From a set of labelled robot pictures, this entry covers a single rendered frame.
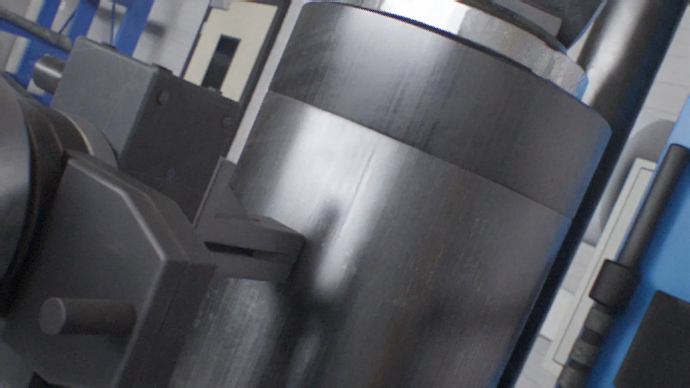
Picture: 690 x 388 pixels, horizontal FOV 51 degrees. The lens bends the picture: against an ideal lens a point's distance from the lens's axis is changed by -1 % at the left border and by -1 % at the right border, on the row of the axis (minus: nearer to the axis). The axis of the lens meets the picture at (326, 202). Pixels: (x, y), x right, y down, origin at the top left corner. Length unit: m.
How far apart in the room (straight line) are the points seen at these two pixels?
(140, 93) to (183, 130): 0.02
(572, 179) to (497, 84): 0.08
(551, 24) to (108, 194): 0.32
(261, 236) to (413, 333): 0.10
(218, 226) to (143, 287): 0.13
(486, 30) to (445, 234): 0.11
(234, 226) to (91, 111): 0.10
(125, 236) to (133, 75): 0.08
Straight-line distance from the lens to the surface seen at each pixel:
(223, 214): 0.34
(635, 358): 0.71
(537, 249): 0.43
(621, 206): 1.34
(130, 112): 0.27
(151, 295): 0.20
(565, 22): 0.47
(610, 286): 0.78
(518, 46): 0.42
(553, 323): 2.70
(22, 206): 0.22
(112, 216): 0.21
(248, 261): 0.36
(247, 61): 4.95
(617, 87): 0.83
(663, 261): 0.81
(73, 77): 0.29
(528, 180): 0.41
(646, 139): 1.40
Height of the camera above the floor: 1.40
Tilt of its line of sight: 4 degrees down
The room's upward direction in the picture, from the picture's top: 23 degrees clockwise
